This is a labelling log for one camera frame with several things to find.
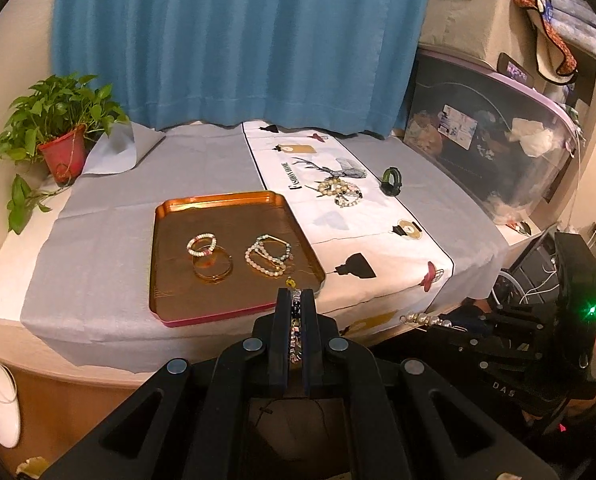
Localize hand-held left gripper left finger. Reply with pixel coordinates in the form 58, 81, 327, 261
40, 287, 299, 480

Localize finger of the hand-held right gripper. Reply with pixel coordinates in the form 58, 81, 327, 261
448, 329, 511, 361
443, 305, 508, 333

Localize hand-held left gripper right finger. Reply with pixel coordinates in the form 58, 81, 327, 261
298, 287, 561, 480

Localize multicolour bead bracelet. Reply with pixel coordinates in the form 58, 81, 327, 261
285, 277, 309, 366

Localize pearl bracelet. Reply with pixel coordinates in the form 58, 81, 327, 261
399, 311, 453, 331

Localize pale multi-strand bead bracelet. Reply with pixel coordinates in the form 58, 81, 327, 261
244, 233, 295, 277

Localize amber bangle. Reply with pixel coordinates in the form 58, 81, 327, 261
193, 247, 235, 281

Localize orange metal tray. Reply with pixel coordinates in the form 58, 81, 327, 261
149, 191, 326, 329

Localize pink and white bead bracelet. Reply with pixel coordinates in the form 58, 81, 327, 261
186, 232, 217, 257

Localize white printed table runner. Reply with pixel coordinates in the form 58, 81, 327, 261
242, 120, 456, 333

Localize clear plastic storage box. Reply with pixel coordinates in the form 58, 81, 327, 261
403, 47, 578, 226

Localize grey table cloth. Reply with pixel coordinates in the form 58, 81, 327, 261
20, 120, 511, 373

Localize small dark framed card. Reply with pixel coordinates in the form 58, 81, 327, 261
498, 52, 531, 86

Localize red plant pot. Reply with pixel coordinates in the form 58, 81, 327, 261
37, 125, 88, 186

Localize patterned cloth bag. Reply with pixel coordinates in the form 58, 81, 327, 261
502, 0, 578, 86

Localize beige fabric storage box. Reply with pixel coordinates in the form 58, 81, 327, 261
418, 0, 548, 68

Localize blue curtain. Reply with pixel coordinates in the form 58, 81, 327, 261
52, 0, 436, 137

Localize green leafy plant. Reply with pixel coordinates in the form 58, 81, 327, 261
0, 74, 131, 235

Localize stack of blue packets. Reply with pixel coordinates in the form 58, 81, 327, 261
548, 0, 596, 43

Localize white cables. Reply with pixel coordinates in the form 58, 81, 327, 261
498, 240, 568, 306

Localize black and white bead bracelet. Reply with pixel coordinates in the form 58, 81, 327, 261
334, 185, 365, 208

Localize cream bead bracelet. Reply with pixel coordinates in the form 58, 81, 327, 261
317, 177, 351, 198

